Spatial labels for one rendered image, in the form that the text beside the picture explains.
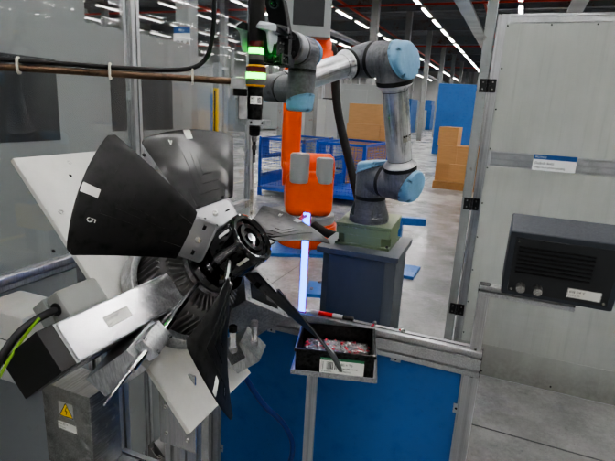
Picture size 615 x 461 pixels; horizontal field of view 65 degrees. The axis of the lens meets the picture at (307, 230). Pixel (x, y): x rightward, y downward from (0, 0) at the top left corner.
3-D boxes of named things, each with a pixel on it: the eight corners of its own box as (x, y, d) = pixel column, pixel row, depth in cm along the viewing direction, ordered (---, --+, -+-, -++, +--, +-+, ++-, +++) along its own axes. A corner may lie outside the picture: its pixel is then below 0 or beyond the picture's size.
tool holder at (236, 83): (231, 124, 104) (231, 77, 101) (229, 123, 111) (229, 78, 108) (272, 126, 106) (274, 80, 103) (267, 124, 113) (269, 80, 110)
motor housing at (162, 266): (167, 358, 105) (205, 332, 100) (110, 270, 106) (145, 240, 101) (223, 317, 126) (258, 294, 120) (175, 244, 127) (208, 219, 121)
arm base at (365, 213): (358, 211, 196) (360, 187, 193) (393, 218, 189) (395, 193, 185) (342, 220, 183) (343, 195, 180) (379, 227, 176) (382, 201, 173)
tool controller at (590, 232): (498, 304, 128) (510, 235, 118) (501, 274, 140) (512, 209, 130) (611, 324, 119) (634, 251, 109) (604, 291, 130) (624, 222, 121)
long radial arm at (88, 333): (136, 295, 108) (168, 271, 103) (155, 324, 108) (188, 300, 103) (17, 353, 82) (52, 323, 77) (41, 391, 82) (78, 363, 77)
